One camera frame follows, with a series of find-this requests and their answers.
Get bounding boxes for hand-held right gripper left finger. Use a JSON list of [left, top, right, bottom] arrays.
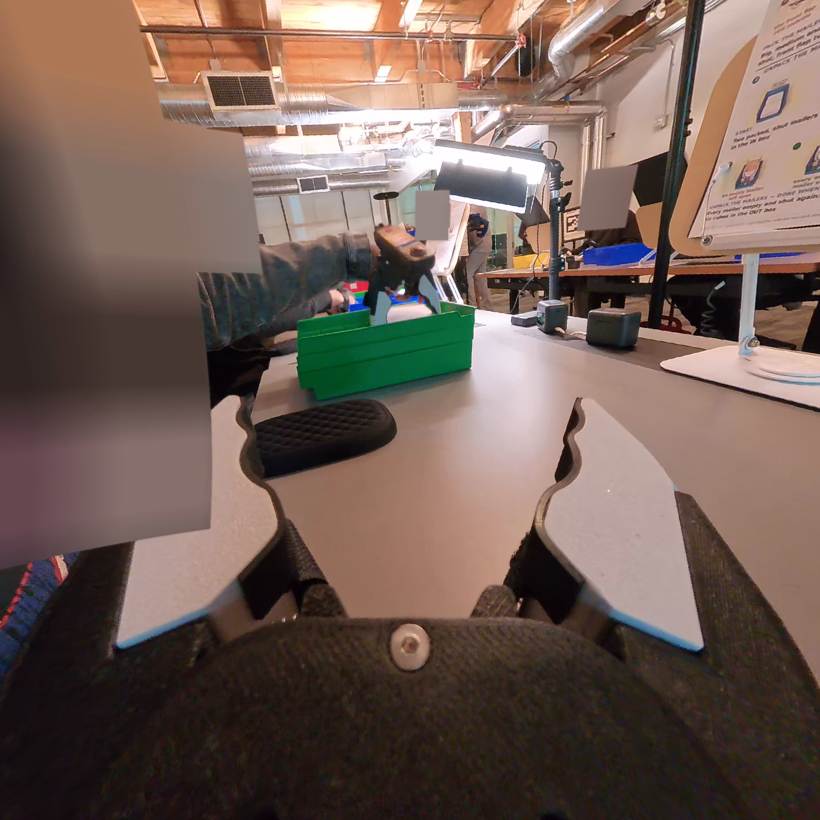
[[114, 395, 299, 649]]

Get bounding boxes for ceiling air vent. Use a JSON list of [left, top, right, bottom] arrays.
[[202, 70, 279, 111]]

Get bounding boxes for wooden table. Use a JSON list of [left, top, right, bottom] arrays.
[[477, 253, 820, 286]]

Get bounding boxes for black light stand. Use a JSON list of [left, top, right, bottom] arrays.
[[545, 144, 574, 302]]

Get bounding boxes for black wrist rest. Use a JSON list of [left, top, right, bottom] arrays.
[[254, 399, 398, 478]]

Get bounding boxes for studio light panel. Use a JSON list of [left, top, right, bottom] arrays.
[[432, 140, 548, 214]]

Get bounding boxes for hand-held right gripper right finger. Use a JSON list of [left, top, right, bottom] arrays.
[[509, 397, 706, 653]]

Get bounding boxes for black slanted pole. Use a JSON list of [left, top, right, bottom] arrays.
[[647, 0, 706, 329]]

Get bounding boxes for blue plastic bin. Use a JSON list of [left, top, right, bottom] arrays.
[[583, 243, 644, 267]]

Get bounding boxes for green plastic bin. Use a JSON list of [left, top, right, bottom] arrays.
[[296, 303, 477, 401]]

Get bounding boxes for cardboard instruction board on legs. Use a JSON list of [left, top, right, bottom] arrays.
[[432, 205, 472, 305]]

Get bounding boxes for white stand with instruction board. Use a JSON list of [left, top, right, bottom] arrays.
[[660, 0, 820, 411]]

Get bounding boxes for person's left forearm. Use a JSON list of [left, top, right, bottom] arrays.
[[197, 232, 379, 343]]

